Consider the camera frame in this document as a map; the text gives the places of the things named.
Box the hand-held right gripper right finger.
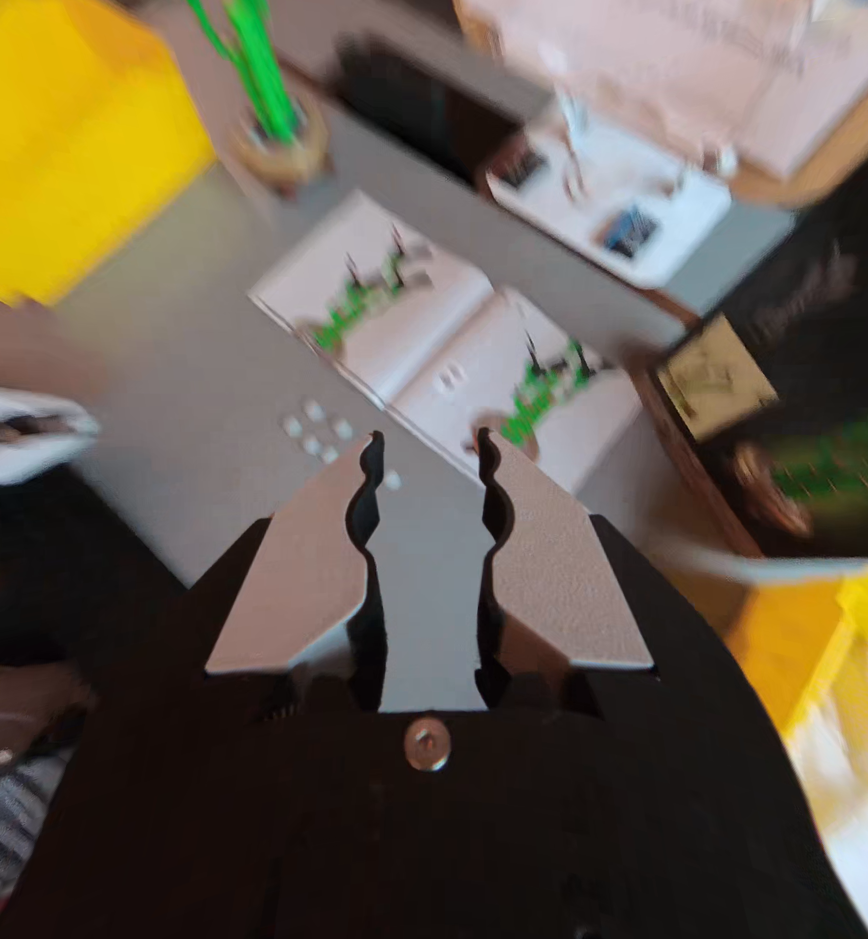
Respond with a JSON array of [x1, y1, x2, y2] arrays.
[[474, 427, 657, 711]]

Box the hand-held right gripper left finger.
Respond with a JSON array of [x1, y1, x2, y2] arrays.
[[205, 431, 388, 711]]

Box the cluster of white lego pebbles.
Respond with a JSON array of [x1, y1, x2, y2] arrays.
[[280, 396, 406, 492]]

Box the green lego bamboo plant model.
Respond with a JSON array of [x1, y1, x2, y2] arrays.
[[184, 0, 332, 199]]

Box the lego instruction booklet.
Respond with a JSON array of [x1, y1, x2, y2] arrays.
[[247, 189, 644, 500]]

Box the black lego set box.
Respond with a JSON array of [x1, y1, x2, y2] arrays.
[[628, 132, 868, 559]]

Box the yellow parts bin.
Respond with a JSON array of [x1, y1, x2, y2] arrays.
[[728, 565, 868, 939]]

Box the stacked yellow storage bins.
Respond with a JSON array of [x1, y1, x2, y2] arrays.
[[0, 0, 215, 305]]

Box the black battery with blue edge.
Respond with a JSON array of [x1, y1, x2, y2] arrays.
[[599, 205, 659, 258]]

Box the white stand base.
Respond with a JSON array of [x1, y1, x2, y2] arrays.
[[485, 81, 732, 291]]

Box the black battery with red edge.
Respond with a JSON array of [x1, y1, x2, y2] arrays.
[[503, 147, 548, 188]]

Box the round wooden table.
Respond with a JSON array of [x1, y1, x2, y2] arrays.
[[728, 37, 868, 210]]

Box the printed instruction sheet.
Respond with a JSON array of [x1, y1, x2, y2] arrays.
[[452, 0, 868, 184]]

